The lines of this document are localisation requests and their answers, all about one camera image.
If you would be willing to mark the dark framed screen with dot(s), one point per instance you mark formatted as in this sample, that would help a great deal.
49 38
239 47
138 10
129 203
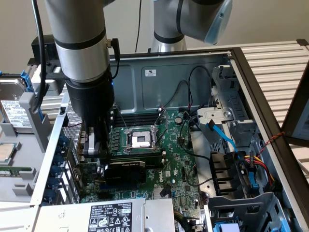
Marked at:
301 125

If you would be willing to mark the black table end cap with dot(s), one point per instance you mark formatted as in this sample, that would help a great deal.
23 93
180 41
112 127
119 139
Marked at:
303 42

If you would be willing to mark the black plastic fan bracket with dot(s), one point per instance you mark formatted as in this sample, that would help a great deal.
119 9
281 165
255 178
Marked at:
222 174

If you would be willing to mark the CPU socket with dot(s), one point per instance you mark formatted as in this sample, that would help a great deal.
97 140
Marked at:
140 141

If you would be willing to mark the thin metal locking lever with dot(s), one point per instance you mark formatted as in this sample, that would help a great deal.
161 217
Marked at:
121 118
137 148

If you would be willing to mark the graphics card with black shroud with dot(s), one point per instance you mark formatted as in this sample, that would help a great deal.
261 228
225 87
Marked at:
125 174

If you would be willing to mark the blue expansion slot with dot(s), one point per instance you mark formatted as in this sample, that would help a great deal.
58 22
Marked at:
103 187

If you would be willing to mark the blue drive rail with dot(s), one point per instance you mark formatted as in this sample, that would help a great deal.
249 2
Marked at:
217 228

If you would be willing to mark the blue slot bracket latch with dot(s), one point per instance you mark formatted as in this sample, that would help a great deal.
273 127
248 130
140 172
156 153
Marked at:
59 160
52 183
49 194
64 140
56 171

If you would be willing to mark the coin cell battery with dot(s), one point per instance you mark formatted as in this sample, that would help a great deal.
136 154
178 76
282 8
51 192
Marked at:
178 120

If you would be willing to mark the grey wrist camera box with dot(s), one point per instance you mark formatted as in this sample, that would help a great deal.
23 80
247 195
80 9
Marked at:
55 87

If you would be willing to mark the grey power supply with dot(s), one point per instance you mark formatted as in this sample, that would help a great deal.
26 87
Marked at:
72 217

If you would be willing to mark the grey disk bay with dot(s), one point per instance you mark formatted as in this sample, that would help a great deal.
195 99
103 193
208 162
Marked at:
227 113

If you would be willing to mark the black intrusion switch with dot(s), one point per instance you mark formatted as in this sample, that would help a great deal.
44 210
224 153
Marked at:
62 110

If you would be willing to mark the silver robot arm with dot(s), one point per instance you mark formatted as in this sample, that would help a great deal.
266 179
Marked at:
77 36

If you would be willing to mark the blue disk caddy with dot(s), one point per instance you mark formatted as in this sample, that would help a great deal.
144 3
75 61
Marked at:
29 84

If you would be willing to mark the grey open PC case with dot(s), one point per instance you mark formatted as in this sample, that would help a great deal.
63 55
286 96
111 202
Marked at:
157 91

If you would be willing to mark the silver hard disk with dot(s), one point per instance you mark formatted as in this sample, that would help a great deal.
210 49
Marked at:
14 113

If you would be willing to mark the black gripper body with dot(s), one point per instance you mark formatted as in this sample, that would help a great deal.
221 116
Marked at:
91 101

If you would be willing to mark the grey parts rack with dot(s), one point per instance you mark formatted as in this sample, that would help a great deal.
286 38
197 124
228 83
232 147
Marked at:
24 149

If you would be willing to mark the green motherboard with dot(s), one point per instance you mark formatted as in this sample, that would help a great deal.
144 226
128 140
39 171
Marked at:
173 145

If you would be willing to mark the black CPU cooler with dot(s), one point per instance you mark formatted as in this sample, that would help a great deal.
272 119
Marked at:
50 58

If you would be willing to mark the silver CPU chip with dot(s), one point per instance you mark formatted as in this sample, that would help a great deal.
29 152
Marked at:
7 152

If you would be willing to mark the short black expansion slot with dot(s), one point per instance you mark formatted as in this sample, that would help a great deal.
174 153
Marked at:
103 196

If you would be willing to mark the silver chipset heatsink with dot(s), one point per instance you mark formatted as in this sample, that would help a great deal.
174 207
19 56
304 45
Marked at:
157 193

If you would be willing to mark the metal socket cover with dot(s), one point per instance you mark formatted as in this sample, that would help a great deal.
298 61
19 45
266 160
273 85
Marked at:
162 120

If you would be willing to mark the grey drive cage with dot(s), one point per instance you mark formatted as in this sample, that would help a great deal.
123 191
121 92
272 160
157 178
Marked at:
241 203

